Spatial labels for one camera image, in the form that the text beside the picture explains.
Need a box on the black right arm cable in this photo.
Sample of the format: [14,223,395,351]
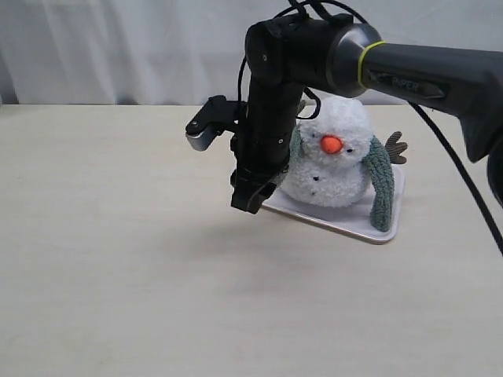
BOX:
[235,0,503,256]

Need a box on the white plastic tray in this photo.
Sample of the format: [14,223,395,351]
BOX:
[262,166,406,244]

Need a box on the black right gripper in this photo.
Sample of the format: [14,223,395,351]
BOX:
[230,155,289,214]

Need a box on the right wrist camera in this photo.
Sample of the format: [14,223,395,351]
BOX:
[185,95,241,152]

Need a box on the green fuzzy scarf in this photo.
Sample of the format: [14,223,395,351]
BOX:
[278,126,395,232]

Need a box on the white plush snowman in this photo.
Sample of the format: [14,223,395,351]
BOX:
[280,96,409,210]

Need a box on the white curtain backdrop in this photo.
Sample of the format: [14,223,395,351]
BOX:
[1,1,502,105]

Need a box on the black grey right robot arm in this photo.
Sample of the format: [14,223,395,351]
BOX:
[231,14,502,213]

